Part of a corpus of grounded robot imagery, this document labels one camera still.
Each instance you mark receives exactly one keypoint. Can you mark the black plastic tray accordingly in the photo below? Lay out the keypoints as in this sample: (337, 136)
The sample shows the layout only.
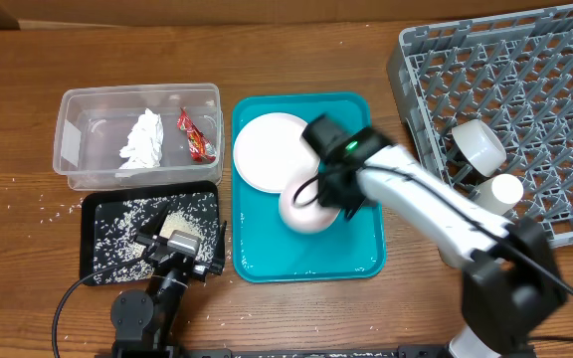
(141, 270)

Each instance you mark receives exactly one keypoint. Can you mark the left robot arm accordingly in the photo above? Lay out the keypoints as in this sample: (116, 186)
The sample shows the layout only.
(143, 318)

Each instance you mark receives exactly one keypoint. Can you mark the teal plastic serving tray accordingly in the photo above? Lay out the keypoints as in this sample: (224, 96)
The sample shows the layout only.
(265, 249)

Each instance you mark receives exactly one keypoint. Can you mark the pile of rice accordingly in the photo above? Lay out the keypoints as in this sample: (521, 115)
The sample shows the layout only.
(116, 223)

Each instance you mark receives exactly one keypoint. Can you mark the clear plastic waste bin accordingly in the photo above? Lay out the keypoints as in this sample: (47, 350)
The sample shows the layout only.
(93, 125)

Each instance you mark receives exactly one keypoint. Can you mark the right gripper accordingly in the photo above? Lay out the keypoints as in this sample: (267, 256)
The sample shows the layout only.
(326, 195)

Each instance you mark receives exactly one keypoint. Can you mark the white tissue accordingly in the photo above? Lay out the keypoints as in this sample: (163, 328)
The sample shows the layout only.
(144, 143)

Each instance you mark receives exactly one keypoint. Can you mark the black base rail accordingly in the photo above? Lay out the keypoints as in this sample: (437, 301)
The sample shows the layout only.
(404, 351)

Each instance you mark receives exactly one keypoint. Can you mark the grey plastic dish rack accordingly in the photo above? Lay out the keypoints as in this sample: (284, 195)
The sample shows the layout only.
(514, 72)

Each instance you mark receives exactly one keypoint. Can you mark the white cup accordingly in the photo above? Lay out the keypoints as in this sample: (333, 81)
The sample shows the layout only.
(499, 194)

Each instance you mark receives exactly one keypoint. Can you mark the red snack wrapper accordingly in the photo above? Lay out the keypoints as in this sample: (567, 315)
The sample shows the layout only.
(200, 148)

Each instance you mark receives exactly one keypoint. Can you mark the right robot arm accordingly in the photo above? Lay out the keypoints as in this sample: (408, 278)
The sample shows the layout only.
(510, 277)

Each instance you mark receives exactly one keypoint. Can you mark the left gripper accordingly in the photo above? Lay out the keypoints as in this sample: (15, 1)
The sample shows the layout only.
(151, 230)

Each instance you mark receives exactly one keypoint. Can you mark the grey bowl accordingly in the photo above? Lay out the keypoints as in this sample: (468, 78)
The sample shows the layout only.
(480, 146)

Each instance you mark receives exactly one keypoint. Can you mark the large white round plate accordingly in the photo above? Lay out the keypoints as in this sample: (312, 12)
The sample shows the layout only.
(269, 151)

